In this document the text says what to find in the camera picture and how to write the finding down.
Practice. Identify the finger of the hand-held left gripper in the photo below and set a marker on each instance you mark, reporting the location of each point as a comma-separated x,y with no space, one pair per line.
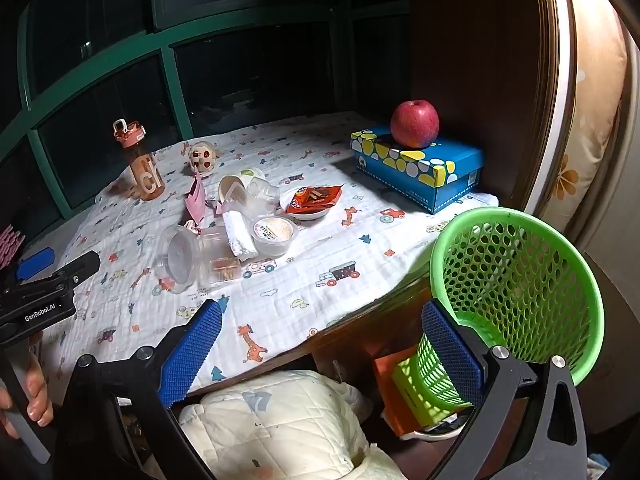
36,263
75,271

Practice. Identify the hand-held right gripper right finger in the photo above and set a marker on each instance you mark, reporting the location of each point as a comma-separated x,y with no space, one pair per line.
452,355

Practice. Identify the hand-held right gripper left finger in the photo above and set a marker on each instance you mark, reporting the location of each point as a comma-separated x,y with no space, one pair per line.
192,352

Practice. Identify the white pudding cup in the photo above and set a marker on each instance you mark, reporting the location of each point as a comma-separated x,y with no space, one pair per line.
272,240

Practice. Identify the pink snack packet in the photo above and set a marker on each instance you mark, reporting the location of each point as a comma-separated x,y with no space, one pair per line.
197,200

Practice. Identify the green mesh basket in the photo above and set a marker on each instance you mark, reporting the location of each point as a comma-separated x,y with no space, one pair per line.
500,216

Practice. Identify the orange snack wrapper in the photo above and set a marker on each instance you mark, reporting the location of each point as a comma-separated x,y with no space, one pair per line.
312,196

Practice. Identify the person's left hand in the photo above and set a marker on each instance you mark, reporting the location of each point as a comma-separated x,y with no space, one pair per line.
39,395

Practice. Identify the pink striped packet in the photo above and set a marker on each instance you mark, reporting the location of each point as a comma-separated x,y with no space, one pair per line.
9,247

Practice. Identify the orange box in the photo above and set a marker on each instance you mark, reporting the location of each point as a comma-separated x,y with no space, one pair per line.
390,395

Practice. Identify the clear round plastic container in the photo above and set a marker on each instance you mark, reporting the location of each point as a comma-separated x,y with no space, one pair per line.
177,260

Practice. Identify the clear plastic food box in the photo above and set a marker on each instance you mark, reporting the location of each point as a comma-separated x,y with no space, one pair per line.
220,260

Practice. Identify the wooden table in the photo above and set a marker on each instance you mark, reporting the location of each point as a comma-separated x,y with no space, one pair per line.
350,341

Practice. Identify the white quilt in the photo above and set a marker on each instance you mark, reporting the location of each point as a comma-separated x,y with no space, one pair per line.
280,425

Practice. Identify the orange water bottle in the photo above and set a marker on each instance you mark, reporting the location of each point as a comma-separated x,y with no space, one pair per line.
145,170

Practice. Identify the white printed tablecloth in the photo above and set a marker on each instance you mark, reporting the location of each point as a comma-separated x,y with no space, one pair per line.
350,245

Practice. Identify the clear plastic cup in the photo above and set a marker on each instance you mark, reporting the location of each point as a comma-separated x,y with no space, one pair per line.
262,197

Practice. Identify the small beige toy figure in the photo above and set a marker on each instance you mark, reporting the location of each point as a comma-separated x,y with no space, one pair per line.
202,156

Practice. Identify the clear plastic cups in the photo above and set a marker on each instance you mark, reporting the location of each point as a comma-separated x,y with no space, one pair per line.
235,185

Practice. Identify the blue spotted tissue box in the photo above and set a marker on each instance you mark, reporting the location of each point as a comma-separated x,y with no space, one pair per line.
450,180

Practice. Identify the white bowl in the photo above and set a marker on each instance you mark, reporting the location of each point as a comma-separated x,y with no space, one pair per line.
312,214

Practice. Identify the floral cloth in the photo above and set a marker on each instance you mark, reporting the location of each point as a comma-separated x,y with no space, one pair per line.
597,467

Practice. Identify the red apple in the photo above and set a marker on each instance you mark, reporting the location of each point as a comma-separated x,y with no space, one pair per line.
415,122

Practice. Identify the beige floral pillow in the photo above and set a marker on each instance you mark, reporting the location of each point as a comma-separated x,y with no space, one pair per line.
595,110

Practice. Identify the white board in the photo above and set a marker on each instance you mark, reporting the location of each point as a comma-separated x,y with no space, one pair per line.
570,75

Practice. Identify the dark wooden cabinet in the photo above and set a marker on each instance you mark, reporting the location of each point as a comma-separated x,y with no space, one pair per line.
475,35

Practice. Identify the green window frame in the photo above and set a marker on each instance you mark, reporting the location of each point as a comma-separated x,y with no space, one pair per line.
172,80

